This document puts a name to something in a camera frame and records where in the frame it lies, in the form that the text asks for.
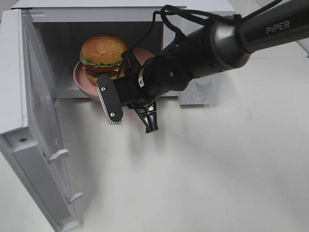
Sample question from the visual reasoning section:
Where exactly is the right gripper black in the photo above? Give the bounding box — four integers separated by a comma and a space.
96, 27, 217, 133

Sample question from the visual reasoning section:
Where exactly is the pink round plate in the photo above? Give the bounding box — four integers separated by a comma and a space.
73, 47, 153, 101

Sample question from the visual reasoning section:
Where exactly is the burger with lettuce and tomato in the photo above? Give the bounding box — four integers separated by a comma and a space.
80, 33, 128, 85

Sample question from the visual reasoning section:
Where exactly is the round white door button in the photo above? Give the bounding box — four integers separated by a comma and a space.
192, 90, 207, 102

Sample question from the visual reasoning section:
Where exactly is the white timer knob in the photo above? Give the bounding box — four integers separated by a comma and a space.
196, 78, 212, 86

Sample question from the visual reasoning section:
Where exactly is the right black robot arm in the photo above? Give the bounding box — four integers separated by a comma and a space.
96, 0, 309, 133

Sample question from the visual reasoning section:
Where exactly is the white microwave oven body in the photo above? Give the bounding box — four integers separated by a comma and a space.
10, 0, 235, 105

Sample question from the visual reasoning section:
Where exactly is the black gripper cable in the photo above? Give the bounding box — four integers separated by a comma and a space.
125, 4, 242, 56

